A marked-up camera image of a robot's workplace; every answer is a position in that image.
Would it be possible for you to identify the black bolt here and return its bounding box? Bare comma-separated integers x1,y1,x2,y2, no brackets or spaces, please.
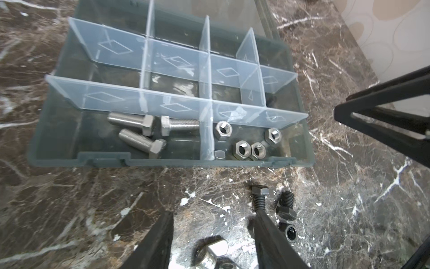
252,185,269,212
275,191,297,221

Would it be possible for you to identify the steel bolt on table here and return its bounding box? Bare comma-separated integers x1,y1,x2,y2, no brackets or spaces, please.
193,236,229,269

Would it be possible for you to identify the clear plastic organizer box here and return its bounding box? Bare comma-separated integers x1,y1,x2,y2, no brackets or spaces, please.
28,1,315,168

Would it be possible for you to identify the steel bolt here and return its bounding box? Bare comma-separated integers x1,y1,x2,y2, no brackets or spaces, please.
119,129,167,159
107,112,155,137
193,236,229,269
160,115,200,137

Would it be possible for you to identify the black bolt left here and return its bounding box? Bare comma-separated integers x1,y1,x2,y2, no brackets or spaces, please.
252,185,269,212

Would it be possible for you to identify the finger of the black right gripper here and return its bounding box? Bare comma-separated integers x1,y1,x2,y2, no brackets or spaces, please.
334,66,430,167

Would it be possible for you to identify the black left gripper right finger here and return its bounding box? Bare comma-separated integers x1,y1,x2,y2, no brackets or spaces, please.
254,210,308,269

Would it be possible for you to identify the steel hex nut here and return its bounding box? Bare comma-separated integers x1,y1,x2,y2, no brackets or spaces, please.
233,140,252,160
250,142,267,161
214,121,232,141
264,128,282,145

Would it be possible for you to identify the black hex nut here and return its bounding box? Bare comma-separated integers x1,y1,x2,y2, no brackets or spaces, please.
278,223,298,243

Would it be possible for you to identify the black bolt right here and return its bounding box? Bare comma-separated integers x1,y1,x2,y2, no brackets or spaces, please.
275,191,297,221

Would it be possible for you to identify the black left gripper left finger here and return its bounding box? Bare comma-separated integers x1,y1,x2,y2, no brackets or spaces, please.
120,211,174,269

